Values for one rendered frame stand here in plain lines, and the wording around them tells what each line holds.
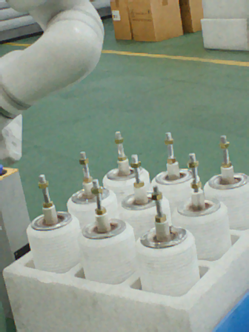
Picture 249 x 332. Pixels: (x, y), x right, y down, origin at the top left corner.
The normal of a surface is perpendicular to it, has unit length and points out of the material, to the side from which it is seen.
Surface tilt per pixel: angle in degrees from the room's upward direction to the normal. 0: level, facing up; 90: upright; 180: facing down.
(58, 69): 113
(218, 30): 90
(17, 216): 90
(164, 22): 90
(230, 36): 90
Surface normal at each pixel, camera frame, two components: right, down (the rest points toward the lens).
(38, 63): -0.41, 0.54
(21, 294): -0.56, 0.35
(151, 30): -0.84, 0.30
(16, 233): 0.81, 0.05
